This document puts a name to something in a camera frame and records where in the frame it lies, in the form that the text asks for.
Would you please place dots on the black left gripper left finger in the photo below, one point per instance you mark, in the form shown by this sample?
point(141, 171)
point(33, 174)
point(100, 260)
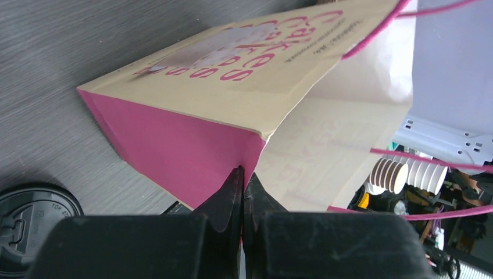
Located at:
point(202, 244)

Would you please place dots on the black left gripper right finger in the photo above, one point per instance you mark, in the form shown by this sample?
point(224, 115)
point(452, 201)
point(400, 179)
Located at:
point(282, 244)

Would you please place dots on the white ribbed spool background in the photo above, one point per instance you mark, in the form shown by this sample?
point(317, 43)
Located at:
point(425, 176)

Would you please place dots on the stack of black lids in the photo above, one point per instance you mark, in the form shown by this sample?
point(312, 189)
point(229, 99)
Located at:
point(29, 211)

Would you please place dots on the stack of brown discs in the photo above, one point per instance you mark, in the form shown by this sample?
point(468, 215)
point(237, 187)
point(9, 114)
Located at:
point(387, 175)

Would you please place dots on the paper gift bag pink handles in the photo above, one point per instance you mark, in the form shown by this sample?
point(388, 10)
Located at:
point(307, 99)

